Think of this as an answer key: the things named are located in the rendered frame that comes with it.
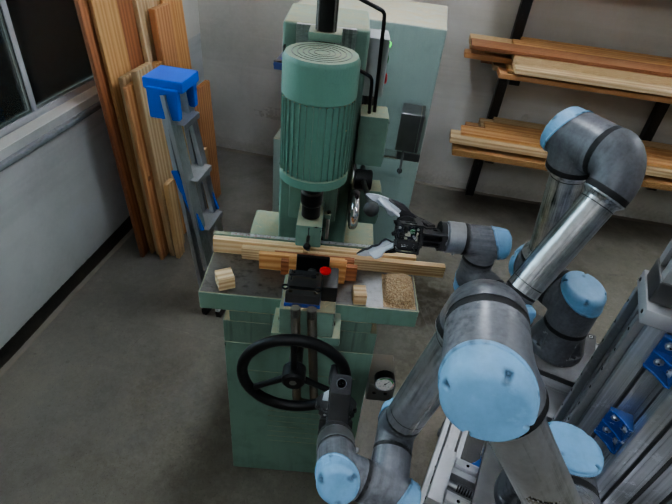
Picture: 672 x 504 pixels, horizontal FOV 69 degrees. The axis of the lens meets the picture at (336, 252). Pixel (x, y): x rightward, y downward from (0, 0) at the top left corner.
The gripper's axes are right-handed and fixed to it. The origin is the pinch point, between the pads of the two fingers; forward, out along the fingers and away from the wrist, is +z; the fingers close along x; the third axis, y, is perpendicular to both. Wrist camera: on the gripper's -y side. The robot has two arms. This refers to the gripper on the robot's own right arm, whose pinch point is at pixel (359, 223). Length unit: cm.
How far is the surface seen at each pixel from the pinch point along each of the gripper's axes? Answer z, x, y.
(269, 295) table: 20.7, 26.0, -7.9
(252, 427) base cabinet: 24, 86, -24
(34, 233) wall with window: 134, 52, -91
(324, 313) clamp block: 5.7, 23.1, 3.9
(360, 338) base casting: -6.0, 37.6, -10.2
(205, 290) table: 38.0, 26.5, -7.6
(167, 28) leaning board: 99, -39, -164
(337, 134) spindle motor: 7.8, -19.6, -3.5
